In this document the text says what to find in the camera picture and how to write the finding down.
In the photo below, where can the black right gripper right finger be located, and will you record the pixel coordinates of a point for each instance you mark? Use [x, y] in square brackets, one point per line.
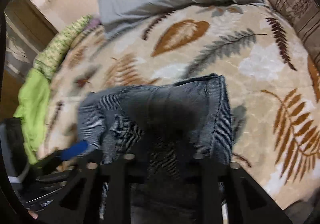
[216, 185]

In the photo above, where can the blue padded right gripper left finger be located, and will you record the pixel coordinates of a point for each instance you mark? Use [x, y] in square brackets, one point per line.
[74, 150]

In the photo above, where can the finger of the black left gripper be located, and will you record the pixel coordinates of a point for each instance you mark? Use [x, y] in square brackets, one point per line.
[115, 182]

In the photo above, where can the grey-blue denim pants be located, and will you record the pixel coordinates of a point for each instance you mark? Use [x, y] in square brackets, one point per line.
[197, 108]

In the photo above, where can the grey trousered leg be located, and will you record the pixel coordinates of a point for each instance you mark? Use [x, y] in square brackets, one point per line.
[305, 212]

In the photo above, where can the lime green cloth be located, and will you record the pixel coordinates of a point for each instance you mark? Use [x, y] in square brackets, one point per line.
[33, 98]

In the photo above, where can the green white patterned quilt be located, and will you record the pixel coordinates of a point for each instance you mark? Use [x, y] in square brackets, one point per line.
[48, 61]

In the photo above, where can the leaf pattern beige blanket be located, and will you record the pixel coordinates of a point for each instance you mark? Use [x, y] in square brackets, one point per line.
[272, 85]

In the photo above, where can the purple plastic bag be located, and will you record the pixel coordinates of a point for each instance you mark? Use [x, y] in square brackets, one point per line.
[94, 22]

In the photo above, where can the wooden cabinet with glass door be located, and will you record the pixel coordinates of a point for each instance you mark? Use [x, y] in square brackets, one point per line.
[28, 33]

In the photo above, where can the brown striped cushion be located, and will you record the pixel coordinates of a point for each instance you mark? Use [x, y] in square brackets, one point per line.
[304, 16]

